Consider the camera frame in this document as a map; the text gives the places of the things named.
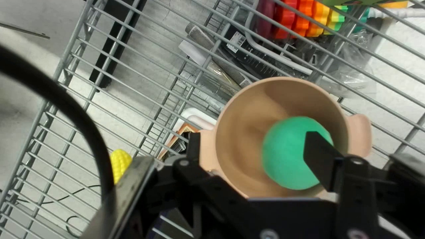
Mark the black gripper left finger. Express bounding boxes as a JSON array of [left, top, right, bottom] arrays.
[[170, 131, 250, 209]]

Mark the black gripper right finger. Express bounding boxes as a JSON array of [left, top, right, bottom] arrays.
[[303, 130, 383, 239]]

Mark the green soft ball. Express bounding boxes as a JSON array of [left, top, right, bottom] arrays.
[[262, 115, 335, 192]]

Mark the yellow toy corn cob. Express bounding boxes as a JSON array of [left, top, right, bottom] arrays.
[[109, 148, 135, 185]]

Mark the rainbow striped plastic toy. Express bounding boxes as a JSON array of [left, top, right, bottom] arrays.
[[255, 0, 348, 39]]

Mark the peach plastic bowl with handles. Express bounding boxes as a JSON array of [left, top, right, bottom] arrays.
[[198, 75, 374, 200]]

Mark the silver metal mount bracket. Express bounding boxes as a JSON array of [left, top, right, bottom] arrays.
[[79, 154, 157, 239]]

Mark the metal wire shelving rack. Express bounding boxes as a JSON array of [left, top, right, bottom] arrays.
[[0, 0, 425, 239]]

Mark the thick black cable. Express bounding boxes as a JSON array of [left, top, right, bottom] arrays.
[[0, 45, 119, 211]]

